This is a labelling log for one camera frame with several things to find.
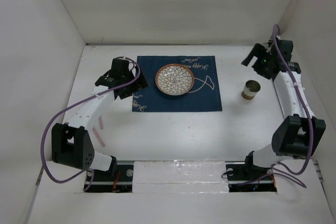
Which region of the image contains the white cup with cork base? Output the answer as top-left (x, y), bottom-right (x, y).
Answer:
top-left (241, 80), bottom-right (261, 100)

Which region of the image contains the floral patterned ceramic bowl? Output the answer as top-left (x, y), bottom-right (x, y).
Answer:
top-left (155, 63), bottom-right (194, 96)

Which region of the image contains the dark blue cloth placemat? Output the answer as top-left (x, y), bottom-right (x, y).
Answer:
top-left (132, 56), bottom-right (222, 112)

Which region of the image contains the pink handled knife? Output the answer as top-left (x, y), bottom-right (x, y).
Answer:
top-left (98, 117), bottom-right (103, 130)

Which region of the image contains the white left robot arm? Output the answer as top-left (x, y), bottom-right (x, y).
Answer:
top-left (51, 57), bottom-right (148, 180)

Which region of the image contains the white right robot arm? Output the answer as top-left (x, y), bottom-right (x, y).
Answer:
top-left (241, 39), bottom-right (326, 179)

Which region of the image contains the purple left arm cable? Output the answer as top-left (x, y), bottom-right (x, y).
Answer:
top-left (41, 56), bottom-right (142, 192)

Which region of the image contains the pink handled fork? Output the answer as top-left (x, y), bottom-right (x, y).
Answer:
top-left (92, 127), bottom-right (106, 147)

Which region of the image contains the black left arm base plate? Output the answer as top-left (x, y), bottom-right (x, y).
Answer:
top-left (85, 161), bottom-right (134, 193)

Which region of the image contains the aluminium rail on right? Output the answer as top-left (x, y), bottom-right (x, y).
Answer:
top-left (313, 161), bottom-right (324, 183)

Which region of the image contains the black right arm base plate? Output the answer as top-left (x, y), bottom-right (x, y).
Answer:
top-left (222, 161), bottom-right (277, 193)

